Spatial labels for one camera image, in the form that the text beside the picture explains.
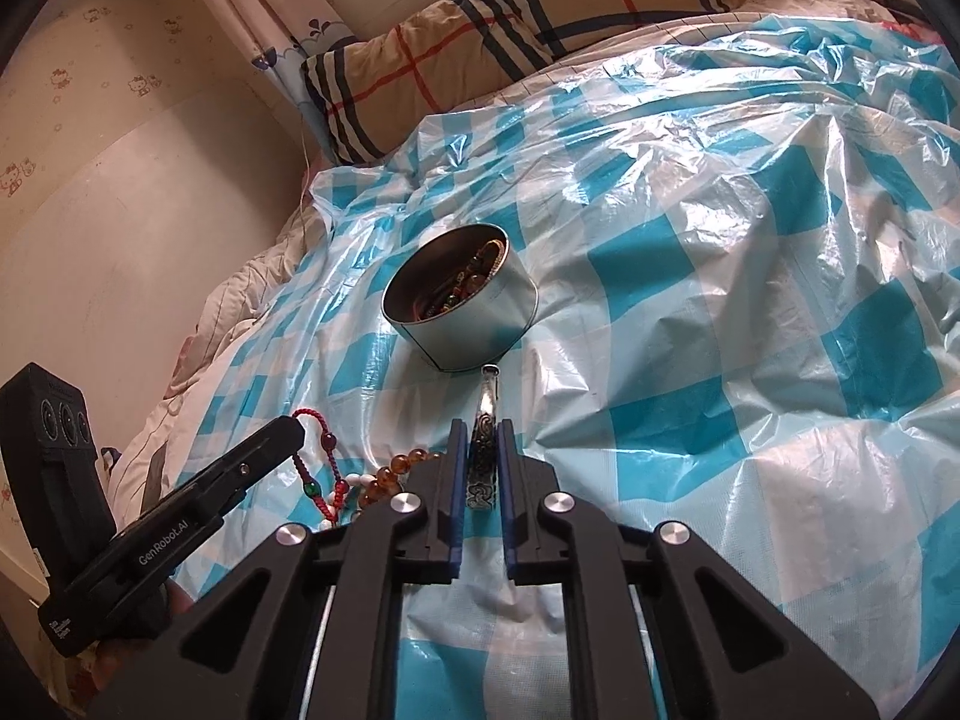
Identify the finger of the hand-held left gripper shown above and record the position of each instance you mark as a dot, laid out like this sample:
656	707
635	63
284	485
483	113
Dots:
255	457

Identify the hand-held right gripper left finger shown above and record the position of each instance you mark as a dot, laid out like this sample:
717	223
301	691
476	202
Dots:
456	495

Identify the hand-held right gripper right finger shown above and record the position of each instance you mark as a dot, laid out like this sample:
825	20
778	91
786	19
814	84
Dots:
510	495

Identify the engraved silver bangle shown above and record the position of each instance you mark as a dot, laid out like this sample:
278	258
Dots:
486	435

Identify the round metal tin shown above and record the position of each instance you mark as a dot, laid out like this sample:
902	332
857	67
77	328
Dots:
480	322

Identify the person's left hand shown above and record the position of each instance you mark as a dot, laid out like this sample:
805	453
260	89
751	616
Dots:
180	604

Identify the blue checkered plastic sheet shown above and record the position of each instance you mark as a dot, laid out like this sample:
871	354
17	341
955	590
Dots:
712	315

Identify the patterned curtain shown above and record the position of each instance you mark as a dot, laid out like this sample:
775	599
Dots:
255	7

